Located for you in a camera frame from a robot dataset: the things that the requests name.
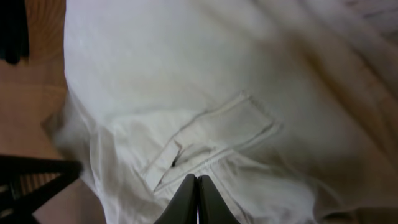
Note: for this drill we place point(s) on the beige khaki shorts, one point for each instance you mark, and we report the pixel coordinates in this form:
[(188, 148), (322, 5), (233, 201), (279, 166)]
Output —
[(289, 106)]

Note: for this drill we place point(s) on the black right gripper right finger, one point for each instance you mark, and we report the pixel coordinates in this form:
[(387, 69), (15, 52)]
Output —
[(212, 209)]

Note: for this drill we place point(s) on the black folded garment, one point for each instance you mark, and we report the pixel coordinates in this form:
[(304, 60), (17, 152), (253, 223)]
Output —
[(14, 31)]

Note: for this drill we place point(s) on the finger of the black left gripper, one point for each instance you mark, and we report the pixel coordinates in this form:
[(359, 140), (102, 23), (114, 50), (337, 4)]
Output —
[(28, 183)]

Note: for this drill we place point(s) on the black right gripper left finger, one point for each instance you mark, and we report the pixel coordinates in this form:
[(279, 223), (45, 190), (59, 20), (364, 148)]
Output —
[(183, 207)]

